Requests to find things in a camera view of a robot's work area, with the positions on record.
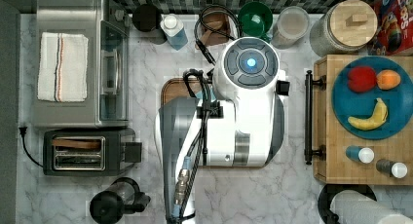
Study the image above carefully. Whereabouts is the brown toast slice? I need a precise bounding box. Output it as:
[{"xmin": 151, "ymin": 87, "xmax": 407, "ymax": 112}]
[{"xmin": 52, "ymin": 139, "xmax": 100, "ymax": 149}]

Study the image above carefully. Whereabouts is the wooden cutting board tray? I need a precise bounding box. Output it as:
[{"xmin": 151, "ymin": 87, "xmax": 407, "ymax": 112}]
[{"xmin": 155, "ymin": 78, "xmax": 283, "ymax": 170}]

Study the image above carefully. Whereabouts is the clear blue bottle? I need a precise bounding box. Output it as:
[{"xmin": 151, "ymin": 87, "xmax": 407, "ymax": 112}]
[{"xmin": 160, "ymin": 14, "xmax": 188, "ymax": 51}]

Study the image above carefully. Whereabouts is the green mug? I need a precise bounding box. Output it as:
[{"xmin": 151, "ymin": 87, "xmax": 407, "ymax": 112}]
[{"xmin": 238, "ymin": 2, "xmax": 273, "ymax": 42}]

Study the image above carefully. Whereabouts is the black round lid jar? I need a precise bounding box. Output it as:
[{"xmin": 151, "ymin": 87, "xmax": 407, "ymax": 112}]
[{"xmin": 132, "ymin": 4, "xmax": 162, "ymax": 32}]

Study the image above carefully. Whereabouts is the glass jar of grains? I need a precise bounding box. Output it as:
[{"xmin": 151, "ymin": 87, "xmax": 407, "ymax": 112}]
[{"xmin": 272, "ymin": 6, "xmax": 310, "ymax": 49}]

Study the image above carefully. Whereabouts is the black french press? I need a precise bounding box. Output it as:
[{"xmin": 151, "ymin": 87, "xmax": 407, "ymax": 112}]
[{"xmin": 90, "ymin": 177, "xmax": 151, "ymax": 224}]

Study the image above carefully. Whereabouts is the stainless toaster oven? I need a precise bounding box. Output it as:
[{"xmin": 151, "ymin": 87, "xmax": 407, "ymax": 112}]
[{"xmin": 33, "ymin": 0, "xmax": 131, "ymax": 128}]

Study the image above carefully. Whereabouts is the wooden drawer box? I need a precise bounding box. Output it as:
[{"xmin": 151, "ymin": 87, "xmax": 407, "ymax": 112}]
[{"xmin": 305, "ymin": 55, "xmax": 412, "ymax": 185}]

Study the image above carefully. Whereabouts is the black toaster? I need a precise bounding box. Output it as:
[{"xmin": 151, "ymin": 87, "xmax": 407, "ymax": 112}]
[{"xmin": 43, "ymin": 128, "xmax": 142, "ymax": 176}]

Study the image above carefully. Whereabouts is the white striped towel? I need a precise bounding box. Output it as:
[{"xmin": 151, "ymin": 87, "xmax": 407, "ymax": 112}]
[{"xmin": 37, "ymin": 32, "xmax": 89, "ymax": 102}]

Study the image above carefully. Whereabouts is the black paper towel holder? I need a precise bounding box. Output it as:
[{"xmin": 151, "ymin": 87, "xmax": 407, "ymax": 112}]
[{"xmin": 318, "ymin": 184, "xmax": 376, "ymax": 224}]

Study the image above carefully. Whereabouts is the red apple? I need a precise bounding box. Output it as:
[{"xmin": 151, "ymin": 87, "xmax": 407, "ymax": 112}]
[{"xmin": 348, "ymin": 66, "xmax": 376, "ymax": 93}]

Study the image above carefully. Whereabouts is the blue shaker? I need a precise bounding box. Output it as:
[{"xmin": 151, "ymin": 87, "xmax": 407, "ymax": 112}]
[{"xmin": 346, "ymin": 145, "xmax": 375, "ymax": 164}]

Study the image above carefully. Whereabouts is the dark blue plate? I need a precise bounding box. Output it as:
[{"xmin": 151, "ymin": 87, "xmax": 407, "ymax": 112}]
[{"xmin": 331, "ymin": 56, "xmax": 413, "ymax": 139}]

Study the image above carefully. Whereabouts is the glass jar wooden lid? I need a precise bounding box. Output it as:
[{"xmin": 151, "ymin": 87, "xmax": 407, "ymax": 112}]
[{"xmin": 310, "ymin": 0, "xmax": 378, "ymax": 56}]

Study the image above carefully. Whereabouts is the yellow banana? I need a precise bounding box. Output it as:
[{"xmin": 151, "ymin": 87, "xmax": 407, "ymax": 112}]
[{"xmin": 348, "ymin": 97, "xmax": 388, "ymax": 131}]

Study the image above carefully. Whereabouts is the paper towel roll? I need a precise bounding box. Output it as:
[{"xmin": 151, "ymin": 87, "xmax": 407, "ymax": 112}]
[{"xmin": 330, "ymin": 190, "xmax": 413, "ymax": 224}]

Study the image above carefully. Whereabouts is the orange fruit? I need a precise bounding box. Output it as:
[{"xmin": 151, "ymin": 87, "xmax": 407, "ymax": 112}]
[{"xmin": 376, "ymin": 69, "xmax": 401, "ymax": 90}]

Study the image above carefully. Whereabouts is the grey shaker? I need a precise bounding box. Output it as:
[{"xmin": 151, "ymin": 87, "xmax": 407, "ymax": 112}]
[{"xmin": 376, "ymin": 159, "xmax": 408, "ymax": 178}]

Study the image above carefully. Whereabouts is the froot loops cereal box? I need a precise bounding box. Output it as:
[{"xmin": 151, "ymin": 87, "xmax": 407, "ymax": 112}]
[{"xmin": 368, "ymin": 0, "xmax": 413, "ymax": 56}]

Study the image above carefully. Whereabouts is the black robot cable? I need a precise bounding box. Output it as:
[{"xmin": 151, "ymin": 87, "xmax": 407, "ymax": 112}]
[{"xmin": 193, "ymin": 4, "xmax": 243, "ymax": 66}]

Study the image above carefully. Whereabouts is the black toaster power cord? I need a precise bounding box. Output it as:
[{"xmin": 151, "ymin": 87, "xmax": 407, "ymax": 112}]
[{"xmin": 18, "ymin": 126, "xmax": 45, "ymax": 168}]

